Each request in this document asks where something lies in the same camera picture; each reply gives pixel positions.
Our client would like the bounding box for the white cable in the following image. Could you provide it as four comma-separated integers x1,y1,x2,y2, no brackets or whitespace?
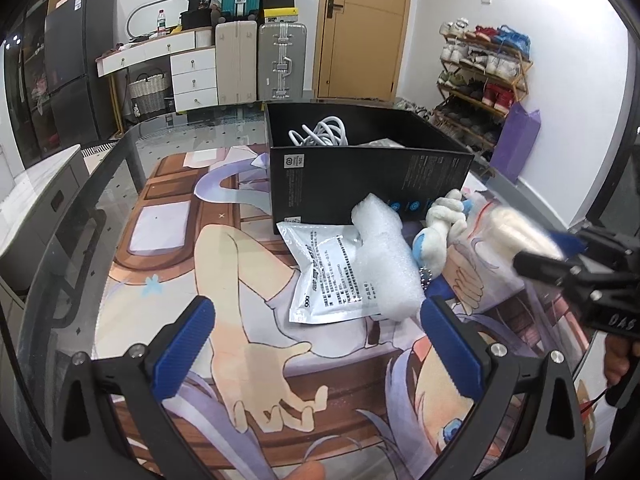
288,116,354,148

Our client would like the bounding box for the black and yellow shoebox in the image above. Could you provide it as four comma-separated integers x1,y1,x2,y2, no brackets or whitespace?
260,7,300,24

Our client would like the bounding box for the white dresser desk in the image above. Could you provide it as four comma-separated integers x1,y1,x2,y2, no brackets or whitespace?
96,25,220,114

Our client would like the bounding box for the oval metal frame mirror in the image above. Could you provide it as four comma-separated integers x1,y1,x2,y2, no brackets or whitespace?
126,0,190,41

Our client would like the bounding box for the wooden door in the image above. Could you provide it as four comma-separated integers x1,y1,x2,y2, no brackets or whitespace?
315,0,416,102

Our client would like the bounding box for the person's right hand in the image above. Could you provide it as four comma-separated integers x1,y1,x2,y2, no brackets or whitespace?
603,335,634,387

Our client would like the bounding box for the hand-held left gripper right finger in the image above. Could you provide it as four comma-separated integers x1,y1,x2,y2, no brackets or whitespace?
420,296,586,480

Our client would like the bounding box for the printed desk mat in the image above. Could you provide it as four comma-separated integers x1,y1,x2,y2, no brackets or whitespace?
97,142,617,480

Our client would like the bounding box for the wooden shoe rack with shoes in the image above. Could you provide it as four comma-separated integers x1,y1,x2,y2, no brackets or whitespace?
439,17,532,152

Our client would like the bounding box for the tall dark glass cabinet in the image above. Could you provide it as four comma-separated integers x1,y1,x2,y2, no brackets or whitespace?
2,0,54,167

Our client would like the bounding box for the black cardboard box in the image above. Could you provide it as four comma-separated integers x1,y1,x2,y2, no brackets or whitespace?
264,101,476,237

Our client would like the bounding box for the scattered shoes pile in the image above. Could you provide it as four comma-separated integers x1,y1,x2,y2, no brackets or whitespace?
395,97,437,122

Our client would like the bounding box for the black bag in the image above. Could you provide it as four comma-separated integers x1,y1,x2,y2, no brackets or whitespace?
181,0,217,30

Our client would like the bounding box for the white foil pouch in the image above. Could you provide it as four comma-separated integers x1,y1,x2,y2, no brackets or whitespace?
276,217,401,326

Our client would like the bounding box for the white and blue plush toy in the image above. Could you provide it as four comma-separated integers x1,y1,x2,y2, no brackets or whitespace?
412,189,476,291

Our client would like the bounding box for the purple bag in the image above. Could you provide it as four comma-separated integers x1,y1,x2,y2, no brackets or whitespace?
489,101,542,185

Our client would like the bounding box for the dark grey fridge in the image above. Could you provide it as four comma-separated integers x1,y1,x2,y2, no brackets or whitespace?
44,0,124,144

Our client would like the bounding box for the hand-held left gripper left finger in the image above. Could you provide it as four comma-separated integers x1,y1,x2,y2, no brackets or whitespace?
50,296,217,480

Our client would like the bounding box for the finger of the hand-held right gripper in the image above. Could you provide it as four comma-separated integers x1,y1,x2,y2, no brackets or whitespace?
547,231,589,259
514,250,584,287

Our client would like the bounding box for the cream rope bundle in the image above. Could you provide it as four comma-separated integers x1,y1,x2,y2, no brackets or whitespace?
487,207,564,262

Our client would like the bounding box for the white foam wrap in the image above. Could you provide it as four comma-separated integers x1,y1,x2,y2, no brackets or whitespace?
351,192,426,322

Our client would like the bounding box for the silver suitcase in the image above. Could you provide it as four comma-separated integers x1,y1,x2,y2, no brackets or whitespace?
257,22,308,102

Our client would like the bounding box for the beige suitcase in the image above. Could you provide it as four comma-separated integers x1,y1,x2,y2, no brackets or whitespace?
215,21,260,106

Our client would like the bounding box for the wicker basket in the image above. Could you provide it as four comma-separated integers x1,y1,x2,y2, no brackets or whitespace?
127,72,174,121

